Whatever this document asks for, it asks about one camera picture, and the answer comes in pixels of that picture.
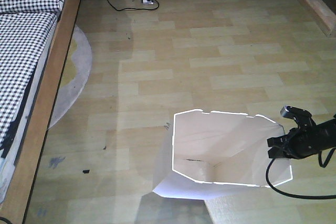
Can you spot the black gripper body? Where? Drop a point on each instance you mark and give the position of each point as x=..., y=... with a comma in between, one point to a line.
x=299, y=145

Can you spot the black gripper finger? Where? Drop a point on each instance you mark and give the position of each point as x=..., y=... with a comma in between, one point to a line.
x=280, y=141
x=275, y=153

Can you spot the white plastic trash bin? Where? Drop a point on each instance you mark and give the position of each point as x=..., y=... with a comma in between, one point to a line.
x=207, y=155

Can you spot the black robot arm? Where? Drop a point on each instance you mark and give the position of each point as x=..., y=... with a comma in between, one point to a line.
x=327, y=134

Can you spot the wooden furniture base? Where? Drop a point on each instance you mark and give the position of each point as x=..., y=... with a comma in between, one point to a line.
x=322, y=14

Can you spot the floor power outlet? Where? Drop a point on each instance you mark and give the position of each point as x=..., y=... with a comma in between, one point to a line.
x=147, y=2

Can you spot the grey round rug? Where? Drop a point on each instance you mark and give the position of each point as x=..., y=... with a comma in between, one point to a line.
x=75, y=75

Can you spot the black white checkered bedding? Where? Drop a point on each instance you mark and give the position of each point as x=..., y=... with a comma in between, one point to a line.
x=25, y=28

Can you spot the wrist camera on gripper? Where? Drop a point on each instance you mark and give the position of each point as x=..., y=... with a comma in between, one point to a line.
x=295, y=113

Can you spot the wooden bed frame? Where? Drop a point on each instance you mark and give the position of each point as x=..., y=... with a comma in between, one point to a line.
x=19, y=167

